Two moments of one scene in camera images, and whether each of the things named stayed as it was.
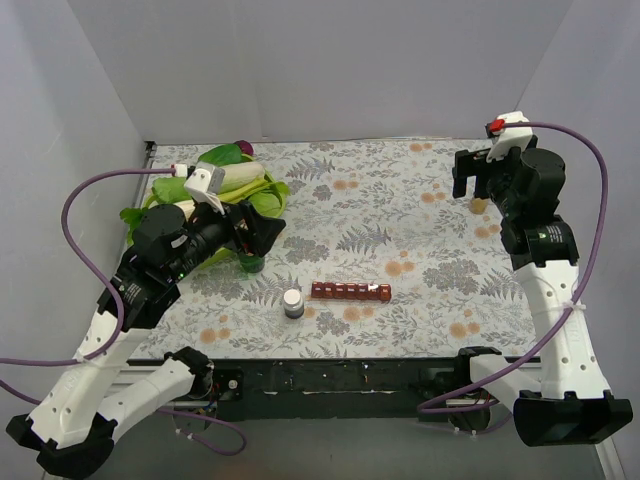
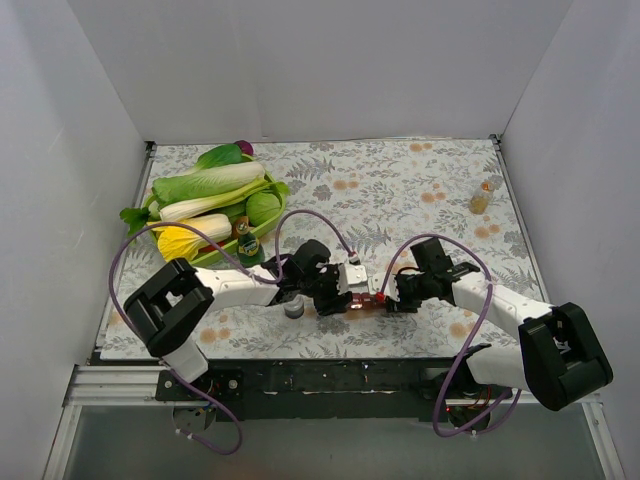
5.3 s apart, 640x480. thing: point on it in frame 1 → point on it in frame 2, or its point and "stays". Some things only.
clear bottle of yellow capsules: (479, 206) stays
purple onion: (245, 147) stays
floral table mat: (377, 259) stays
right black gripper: (473, 163) → (401, 293)
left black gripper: (240, 223) → (329, 293)
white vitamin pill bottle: (293, 304) stays
